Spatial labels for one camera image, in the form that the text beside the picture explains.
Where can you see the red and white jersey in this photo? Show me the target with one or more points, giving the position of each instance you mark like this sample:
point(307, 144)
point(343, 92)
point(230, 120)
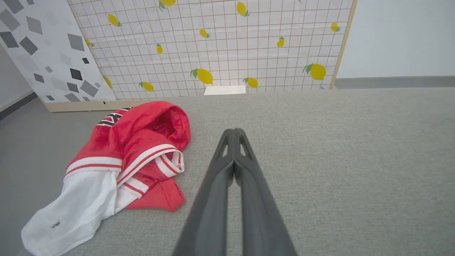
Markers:
point(142, 135)

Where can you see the wooden panel base strip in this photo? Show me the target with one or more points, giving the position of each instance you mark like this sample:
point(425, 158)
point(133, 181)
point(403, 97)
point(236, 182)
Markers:
point(78, 106)

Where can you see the grey fabric table cover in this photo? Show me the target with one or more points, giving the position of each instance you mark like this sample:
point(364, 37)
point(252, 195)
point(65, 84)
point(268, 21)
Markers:
point(337, 160)

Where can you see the grey wall baseboard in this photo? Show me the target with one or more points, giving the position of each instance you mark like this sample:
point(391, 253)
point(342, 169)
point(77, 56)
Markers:
point(16, 106)
point(398, 82)

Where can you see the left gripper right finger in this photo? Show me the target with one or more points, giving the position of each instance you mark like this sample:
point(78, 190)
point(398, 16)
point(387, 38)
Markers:
point(259, 213)

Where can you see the grey terrazzo print panel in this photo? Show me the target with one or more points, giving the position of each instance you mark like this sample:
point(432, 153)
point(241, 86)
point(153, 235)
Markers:
point(53, 42)

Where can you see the lemon print grid panel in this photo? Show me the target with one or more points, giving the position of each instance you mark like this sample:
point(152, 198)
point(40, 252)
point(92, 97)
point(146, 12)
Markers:
point(231, 53)

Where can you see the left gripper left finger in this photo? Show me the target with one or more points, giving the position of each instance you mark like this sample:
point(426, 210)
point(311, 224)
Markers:
point(209, 213)

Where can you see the white rectangular block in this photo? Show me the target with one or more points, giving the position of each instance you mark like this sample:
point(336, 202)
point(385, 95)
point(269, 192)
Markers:
point(224, 90)

